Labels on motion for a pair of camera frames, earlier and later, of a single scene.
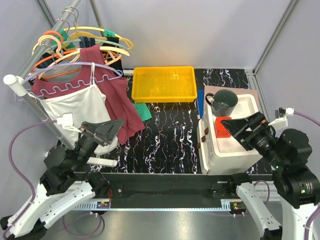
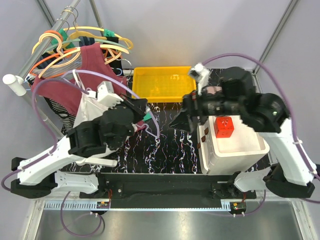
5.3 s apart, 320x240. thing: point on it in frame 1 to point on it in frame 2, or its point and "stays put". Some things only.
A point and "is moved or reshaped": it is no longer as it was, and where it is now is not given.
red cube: x=221 y=131 stays put
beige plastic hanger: x=57 y=52 is moved or reshaped
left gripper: x=106 y=131 to x=139 y=105
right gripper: x=257 y=122 to x=192 y=104
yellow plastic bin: x=167 y=84 stays put
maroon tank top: x=94 y=71 is moved or reshaped
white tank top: x=84 y=105 is moved or reshaped
